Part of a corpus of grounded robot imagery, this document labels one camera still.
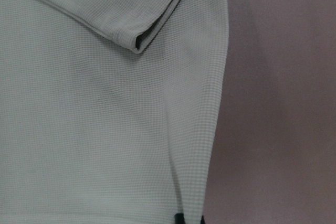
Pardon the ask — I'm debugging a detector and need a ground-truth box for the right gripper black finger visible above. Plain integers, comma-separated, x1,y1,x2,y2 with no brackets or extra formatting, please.
174,213,185,224

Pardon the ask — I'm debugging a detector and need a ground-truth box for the olive green long-sleeve shirt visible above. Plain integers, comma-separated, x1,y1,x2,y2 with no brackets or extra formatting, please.
1,0,229,223

